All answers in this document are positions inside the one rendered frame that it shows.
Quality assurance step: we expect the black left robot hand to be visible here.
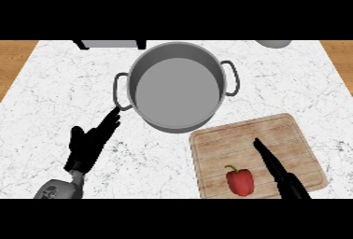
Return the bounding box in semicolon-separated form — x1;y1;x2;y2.
62;105;122;174

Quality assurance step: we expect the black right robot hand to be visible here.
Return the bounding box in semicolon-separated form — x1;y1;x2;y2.
252;137;313;200

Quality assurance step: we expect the red bell pepper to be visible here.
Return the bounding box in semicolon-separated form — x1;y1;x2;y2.
223;164;257;198

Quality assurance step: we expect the wooden cutting board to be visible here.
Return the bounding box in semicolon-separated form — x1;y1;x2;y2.
187;112;329;200

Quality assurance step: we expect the grey metal pot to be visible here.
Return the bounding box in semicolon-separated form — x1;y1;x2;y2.
112;41;241;134

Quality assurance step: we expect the grey appliance with black legs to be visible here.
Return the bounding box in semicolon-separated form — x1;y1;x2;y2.
72;39;148;50

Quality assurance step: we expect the pale grey round object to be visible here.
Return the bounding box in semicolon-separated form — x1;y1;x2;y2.
255;39;294;49

